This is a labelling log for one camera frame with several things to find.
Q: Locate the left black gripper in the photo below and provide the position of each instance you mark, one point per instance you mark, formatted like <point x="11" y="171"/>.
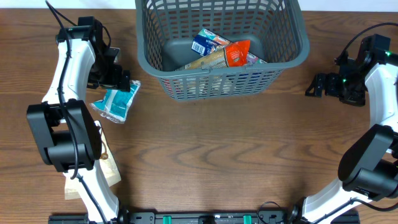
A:
<point x="113" y="80"/>

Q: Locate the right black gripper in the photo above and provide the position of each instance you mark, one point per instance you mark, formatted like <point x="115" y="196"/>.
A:
<point x="357" y="99"/>

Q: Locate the blue white snack packet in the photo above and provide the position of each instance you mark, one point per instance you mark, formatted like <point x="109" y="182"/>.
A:
<point x="116" y="103"/>

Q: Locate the orange cracker package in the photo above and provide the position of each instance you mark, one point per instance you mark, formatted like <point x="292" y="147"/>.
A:
<point x="232" y="55"/>

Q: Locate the blue tissue multipack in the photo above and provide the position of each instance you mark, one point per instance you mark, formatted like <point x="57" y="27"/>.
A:
<point x="206" y="42"/>

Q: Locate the white brown snack bag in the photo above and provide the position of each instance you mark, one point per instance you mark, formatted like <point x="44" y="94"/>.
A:
<point x="108" y="166"/>

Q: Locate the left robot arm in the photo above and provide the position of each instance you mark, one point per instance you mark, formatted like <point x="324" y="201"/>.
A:
<point x="63" y="129"/>

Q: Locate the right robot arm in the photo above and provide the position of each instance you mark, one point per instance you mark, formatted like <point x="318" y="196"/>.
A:
<point x="364" y="176"/>

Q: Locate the grey plastic basket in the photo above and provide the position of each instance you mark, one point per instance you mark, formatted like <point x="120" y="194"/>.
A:
<point x="165" y="30"/>

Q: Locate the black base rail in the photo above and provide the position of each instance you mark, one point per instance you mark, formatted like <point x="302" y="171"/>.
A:
<point x="268" y="216"/>

